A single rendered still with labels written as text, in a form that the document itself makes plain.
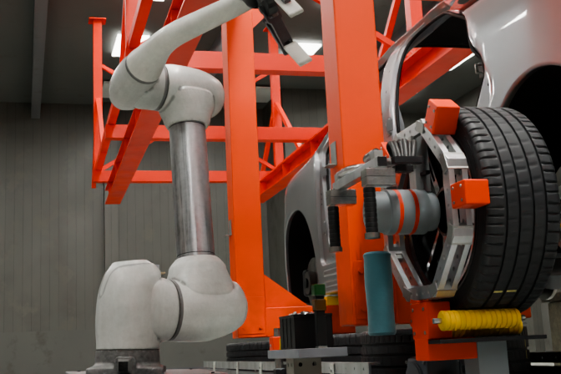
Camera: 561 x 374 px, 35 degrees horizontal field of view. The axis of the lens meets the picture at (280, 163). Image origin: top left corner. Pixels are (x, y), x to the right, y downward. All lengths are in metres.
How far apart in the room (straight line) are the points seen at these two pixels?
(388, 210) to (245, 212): 2.41
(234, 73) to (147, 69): 2.90
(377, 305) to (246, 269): 2.26
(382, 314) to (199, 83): 0.92
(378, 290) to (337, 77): 0.85
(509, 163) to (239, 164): 2.70
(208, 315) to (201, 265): 0.13
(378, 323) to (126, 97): 1.05
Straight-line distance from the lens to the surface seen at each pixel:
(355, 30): 3.34
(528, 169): 2.65
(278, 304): 5.06
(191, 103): 2.45
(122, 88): 2.42
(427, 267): 2.99
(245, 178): 5.09
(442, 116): 2.68
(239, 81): 5.22
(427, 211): 2.76
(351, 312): 3.14
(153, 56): 2.31
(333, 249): 2.87
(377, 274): 2.83
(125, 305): 2.19
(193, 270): 2.30
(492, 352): 2.83
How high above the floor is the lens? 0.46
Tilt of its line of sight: 12 degrees up
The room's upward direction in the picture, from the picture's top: 3 degrees counter-clockwise
